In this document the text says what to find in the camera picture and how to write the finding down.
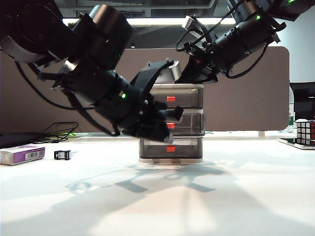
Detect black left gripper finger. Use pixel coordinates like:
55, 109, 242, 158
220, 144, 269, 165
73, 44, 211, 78
137, 122, 174, 145
164, 106, 184, 122

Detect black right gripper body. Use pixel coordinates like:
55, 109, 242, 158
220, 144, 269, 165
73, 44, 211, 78
189, 41, 222, 76

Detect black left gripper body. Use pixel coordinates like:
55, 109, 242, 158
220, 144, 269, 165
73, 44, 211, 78
132, 99, 168, 135

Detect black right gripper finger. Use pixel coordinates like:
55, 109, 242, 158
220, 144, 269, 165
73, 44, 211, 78
202, 72, 219, 84
175, 58, 205, 84

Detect white plastic drawer cabinet frame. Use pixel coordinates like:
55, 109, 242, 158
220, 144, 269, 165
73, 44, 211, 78
139, 83, 205, 164

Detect grey middle-tier drawer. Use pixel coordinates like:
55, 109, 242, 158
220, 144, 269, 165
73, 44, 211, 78
164, 113, 206, 136

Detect grey drawer above cabinet base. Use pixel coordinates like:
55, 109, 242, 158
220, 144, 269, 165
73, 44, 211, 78
139, 137, 204, 159

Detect grey drawer under cabinet lid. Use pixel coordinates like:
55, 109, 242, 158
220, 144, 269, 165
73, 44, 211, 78
150, 88, 204, 109

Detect large brown desk partition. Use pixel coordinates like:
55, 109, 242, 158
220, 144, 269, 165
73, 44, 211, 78
0, 46, 290, 135

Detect ceiling light strip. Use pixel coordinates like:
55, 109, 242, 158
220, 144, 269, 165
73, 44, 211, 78
61, 17, 234, 26

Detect clear bottle green label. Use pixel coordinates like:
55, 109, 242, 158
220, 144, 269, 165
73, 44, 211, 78
288, 88, 296, 129

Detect black monitor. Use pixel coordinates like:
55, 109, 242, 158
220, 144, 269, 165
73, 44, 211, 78
289, 82, 315, 121

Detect clear tape roll black dispenser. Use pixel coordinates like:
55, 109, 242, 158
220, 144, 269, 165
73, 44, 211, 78
54, 150, 72, 161

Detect white flat tray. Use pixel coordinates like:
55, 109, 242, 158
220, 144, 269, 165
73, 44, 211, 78
278, 137, 315, 150

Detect rubiks cube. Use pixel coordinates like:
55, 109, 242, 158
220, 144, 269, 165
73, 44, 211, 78
296, 119, 315, 146

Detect purple and white box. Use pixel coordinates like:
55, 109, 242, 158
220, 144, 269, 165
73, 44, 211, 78
0, 145, 46, 166

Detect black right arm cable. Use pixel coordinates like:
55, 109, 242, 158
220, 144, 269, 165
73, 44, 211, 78
225, 40, 272, 79

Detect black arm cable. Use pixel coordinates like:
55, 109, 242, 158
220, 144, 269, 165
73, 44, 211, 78
225, 40, 272, 79
14, 61, 121, 136

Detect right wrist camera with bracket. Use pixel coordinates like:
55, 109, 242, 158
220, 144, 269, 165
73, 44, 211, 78
182, 14, 215, 47

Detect tangled black cables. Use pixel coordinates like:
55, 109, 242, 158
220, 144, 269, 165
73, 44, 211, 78
31, 122, 80, 145

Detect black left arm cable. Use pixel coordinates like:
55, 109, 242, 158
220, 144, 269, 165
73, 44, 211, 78
14, 61, 121, 136

